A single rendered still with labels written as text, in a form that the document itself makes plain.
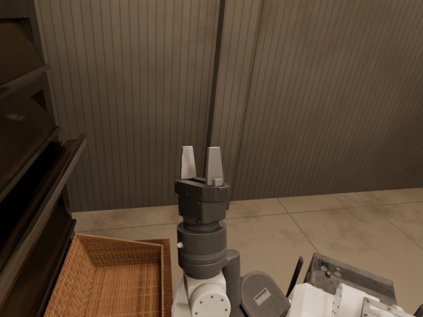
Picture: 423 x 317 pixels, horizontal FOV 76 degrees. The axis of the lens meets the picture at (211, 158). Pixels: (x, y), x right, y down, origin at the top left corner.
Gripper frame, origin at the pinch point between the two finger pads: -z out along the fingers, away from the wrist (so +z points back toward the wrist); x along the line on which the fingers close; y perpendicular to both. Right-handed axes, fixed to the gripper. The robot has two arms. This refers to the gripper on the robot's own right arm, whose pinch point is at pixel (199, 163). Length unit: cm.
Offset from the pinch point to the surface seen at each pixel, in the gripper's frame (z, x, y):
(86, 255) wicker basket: 60, -122, -3
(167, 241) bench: 67, -124, -54
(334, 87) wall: -53, -120, -258
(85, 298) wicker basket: 78, -110, 1
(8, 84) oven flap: -21, -58, 26
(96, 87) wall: -48, -211, -37
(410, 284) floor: 135, -44, -255
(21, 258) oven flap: 23, -37, 26
